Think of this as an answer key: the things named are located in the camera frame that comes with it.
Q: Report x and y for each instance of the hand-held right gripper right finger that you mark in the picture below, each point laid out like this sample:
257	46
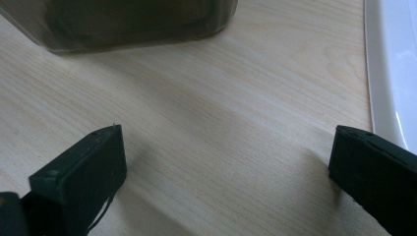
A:
377	177

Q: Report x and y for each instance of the dark translucent storage box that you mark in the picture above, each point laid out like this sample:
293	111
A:
131	23

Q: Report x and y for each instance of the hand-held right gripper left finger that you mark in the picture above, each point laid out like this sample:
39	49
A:
75	183

